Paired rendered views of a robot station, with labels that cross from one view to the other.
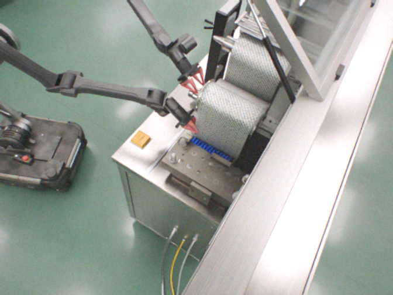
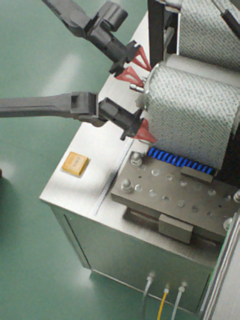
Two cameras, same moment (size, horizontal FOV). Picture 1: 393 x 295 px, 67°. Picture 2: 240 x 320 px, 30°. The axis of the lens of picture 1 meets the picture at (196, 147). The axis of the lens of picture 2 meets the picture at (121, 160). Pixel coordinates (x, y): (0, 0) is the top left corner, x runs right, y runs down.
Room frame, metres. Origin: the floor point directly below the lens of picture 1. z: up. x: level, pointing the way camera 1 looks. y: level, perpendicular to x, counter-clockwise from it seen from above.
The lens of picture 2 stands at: (0.08, -0.01, 2.23)
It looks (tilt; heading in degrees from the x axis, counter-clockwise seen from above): 60 degrees down; 10
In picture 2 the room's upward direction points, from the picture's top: 9 degrees counter-clockwise
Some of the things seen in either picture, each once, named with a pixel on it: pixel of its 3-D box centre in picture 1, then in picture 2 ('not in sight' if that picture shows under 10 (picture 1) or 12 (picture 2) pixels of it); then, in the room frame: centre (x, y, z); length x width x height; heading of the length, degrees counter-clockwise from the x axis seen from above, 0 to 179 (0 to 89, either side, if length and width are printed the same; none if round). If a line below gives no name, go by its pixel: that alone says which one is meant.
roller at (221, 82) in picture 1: (239, 102); (207, 84); (0.93, -0.15, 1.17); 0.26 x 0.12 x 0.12; 68
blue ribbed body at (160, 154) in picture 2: (211, 150); (181, 162); (0.74, -0.07, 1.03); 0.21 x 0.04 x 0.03; 68
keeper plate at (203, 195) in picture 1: (199, 194); (175, 229); (0.54, -0.05, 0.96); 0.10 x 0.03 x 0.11; 68
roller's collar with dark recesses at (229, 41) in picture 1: (231, 45); (179, 1); (1.10, -0.06, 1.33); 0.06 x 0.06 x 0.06; 68
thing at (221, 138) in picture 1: (217, 137); (185, 143); (0.76, -0.08, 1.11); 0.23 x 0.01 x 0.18; 68
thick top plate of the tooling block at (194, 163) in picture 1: (208, 172); (182, 197); (0.64, -0.07, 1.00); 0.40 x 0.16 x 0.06; 68
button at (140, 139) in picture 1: (140, 139); (75, 163); (0.80, 0.28, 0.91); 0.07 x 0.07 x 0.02; 68
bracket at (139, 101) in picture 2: (196, 115); (147, 113); (0.91, 0.03, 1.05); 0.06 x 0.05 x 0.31; 68
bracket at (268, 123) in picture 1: (271, 123); not in sight; (0.75, -0.27, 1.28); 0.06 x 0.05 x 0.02; 68
